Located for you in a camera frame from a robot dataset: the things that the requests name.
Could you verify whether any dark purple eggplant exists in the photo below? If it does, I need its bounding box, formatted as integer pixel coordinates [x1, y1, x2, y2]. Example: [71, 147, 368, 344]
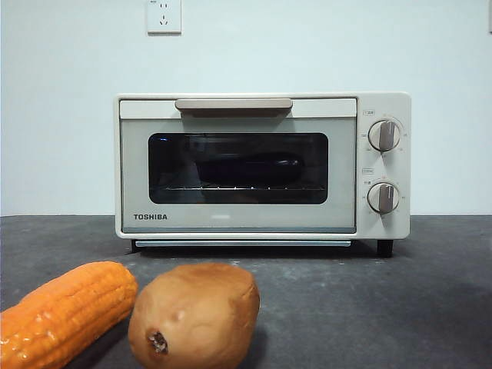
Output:
[196, 151, 304, 185]

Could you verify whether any oven door with glass window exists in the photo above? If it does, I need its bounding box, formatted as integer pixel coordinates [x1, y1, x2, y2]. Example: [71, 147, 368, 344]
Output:
[119, 98, 358, 234]

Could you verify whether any cream oven knob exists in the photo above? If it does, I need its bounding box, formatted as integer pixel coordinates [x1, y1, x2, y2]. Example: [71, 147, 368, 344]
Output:
[367, 181, 401, 214]
[367, 119, 401, 152]

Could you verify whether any cream Toshiba toaster oven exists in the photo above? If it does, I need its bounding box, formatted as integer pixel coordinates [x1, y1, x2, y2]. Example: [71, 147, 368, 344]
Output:
[114, 91, 412, 258]

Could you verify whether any brown potato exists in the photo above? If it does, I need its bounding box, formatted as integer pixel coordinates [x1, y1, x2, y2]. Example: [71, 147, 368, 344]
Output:
[128, 263, 261, 369]

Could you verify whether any orange corn cob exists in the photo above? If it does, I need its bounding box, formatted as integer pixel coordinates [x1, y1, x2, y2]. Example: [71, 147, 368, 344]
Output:
[0, 261, 139, 369]

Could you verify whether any metal wire oven rack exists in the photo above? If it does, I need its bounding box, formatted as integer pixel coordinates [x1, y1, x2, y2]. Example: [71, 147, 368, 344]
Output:
[161, 186, 327, 192]

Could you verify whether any white wall socket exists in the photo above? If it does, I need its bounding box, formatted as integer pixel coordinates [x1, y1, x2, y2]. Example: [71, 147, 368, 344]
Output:
[147, 0, 183, 35]

